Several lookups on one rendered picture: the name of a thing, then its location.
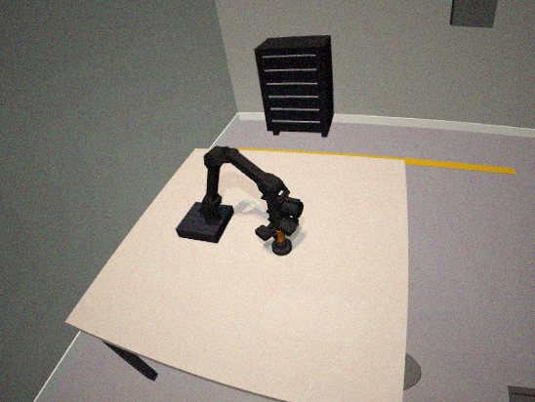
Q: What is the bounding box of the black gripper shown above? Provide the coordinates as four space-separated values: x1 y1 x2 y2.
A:
255 210 284 241

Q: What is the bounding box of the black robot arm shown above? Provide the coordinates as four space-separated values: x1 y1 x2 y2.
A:
198 146 304 236

